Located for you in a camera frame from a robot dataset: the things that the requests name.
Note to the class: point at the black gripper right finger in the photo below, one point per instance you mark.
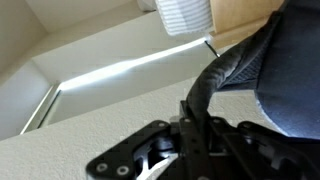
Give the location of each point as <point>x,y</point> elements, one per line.
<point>253,152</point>

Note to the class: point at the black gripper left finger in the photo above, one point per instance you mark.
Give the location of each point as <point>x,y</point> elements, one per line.
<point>177,145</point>

